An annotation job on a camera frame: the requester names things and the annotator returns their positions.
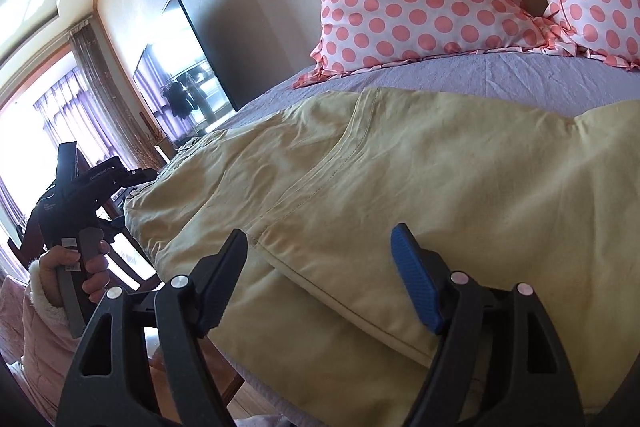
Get brown sheer curtain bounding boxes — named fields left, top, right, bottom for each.
left=69, top=21, right=168, bottom=168

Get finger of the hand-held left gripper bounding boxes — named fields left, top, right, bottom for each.
left=114, top=187, right=151, bottom=210

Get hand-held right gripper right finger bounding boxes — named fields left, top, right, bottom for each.
left=390, top=223, right=586, bottom=427

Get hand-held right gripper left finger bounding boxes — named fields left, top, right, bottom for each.
left=56, top=229, right=249, bottom=427

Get beige yellow pants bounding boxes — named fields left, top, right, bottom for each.
left=122, top=87, right=640, bottom=427

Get person's left hand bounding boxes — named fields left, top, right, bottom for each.
left=39, top=239, right=115, bottom=308

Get black flat screen television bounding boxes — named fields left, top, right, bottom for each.
left=133, top=0, right=238, bottom=148

